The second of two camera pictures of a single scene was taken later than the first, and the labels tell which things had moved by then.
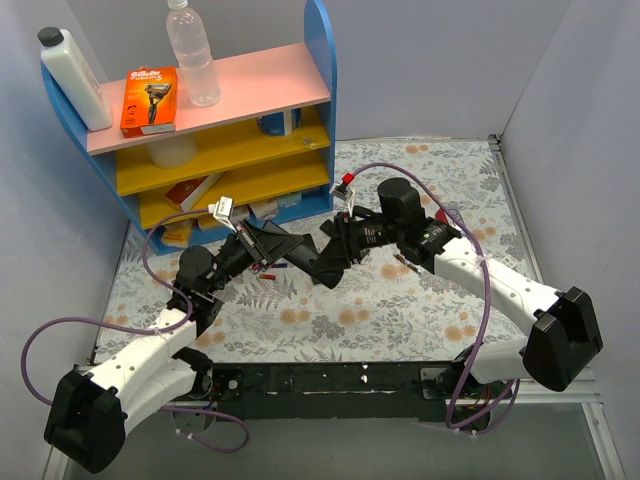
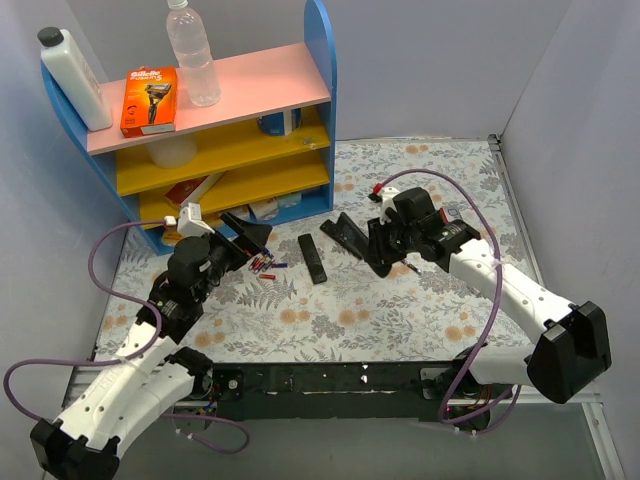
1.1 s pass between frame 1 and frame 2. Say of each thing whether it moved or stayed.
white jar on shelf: stayed
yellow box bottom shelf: stayed
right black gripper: moved
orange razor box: stayed
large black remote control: moved
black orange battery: stayed
